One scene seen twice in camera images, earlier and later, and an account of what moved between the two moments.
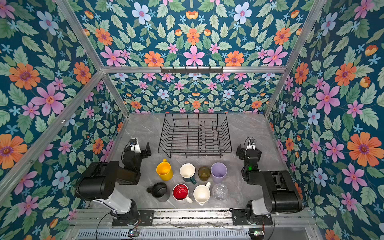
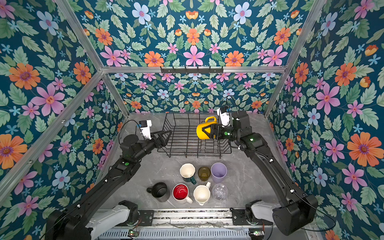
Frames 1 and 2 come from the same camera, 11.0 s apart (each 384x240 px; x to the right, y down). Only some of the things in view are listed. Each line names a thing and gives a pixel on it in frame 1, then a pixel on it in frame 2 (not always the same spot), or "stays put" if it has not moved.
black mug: x=158 y=190 stays put
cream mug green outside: x=187 y=171 stays put
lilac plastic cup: x=218 y=170 stays put
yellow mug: x=164 y=170 → x=200 y=133
